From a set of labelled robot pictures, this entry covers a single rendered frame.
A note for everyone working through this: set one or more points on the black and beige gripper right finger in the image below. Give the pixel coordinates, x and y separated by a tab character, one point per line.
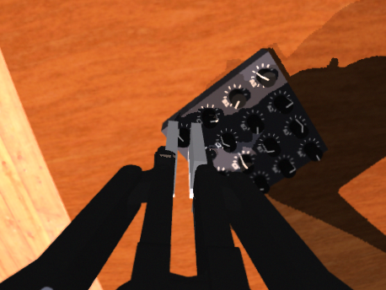
281	257

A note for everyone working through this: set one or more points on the grey knob box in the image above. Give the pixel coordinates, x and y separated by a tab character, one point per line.
259	134

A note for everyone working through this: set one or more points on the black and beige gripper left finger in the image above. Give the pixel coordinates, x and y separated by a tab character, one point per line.
78	254

